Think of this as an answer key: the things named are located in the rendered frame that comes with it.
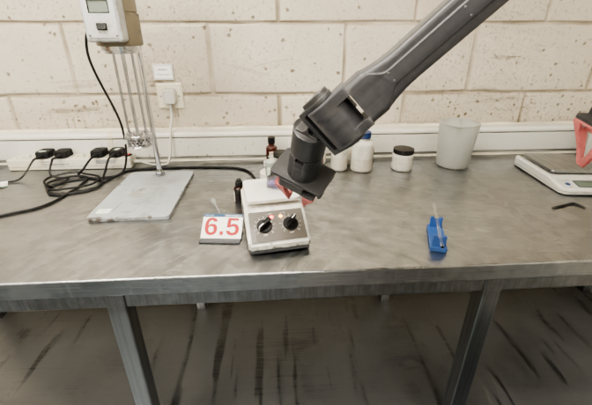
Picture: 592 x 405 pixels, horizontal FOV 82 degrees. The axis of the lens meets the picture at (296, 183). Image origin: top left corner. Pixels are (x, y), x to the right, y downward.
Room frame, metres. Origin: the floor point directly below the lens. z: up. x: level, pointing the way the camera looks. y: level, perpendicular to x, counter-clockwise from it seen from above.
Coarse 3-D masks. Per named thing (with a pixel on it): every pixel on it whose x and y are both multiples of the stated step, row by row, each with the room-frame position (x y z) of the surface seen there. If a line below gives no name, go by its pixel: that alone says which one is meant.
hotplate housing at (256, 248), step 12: (240, 192) 0.76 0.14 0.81; (252, 204) 0.67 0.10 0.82; (264, 204) 0.67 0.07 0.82; (276, 204) 0.67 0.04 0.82; (288, 204) 0.67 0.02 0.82; (300, 204) 0.67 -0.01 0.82; (288, 240) 0.60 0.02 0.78; (300, 240) 0.60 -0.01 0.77; (252, 252) 0.58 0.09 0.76; (264, 252) 0.58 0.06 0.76
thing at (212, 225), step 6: (204, 222) 0.67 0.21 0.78; (210, 222) 0.67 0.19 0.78; (216, 222) 0.67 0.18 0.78; (222, 222) 0.67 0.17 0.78; (228, 222) 0.67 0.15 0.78; (234, 222) 0.67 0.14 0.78; (240, 222) 0.66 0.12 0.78; (204, 228) 0.66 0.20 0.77; (210, 228) 0.65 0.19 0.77; (216, 228) 0.65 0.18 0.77; (222, 228) 0.65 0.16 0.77; (228, 228) 0.65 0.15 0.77; (234, 228) 0.65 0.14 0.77; (204, 234) 0.64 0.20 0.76; (210, 234) 0.64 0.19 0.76; (216, 234) 0.64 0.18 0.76; (222, 234) 0.64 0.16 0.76; (228, 234) 0.64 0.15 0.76; (234, 234) 0.64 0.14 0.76
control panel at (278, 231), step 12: (252, 216) 0.63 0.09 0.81; (264, 216) 0.64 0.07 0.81; (276, 216) 0.64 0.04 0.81; (288, 216) 0.64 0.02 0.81; (300, 216) 0.65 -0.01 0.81; (252, 228) 0.61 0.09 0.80; (276, 228) 0.61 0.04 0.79; (300, 228) 0.62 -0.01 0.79; (252, 240) 0.58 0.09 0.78; (264, 240) 0.59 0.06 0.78; (276, 240) 0.59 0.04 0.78
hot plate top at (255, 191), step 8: (248, 184) 0.74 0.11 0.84; (256, 184) 0.74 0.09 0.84; (264, 184) 0.74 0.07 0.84; (248, 192) 0.70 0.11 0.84; (256, 192) 0.70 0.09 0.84; (264, 192) 0.70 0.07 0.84; (272, 192) 0.70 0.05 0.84; (280, 192) 0.70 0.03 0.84; (248, 200) 0.66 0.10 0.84; (256, 200) 0.66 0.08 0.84; (264, 200) 0.66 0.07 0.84; (272, 200) 0.66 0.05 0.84; (280, 200) 0.67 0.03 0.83; (288, 200) 0.67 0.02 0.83
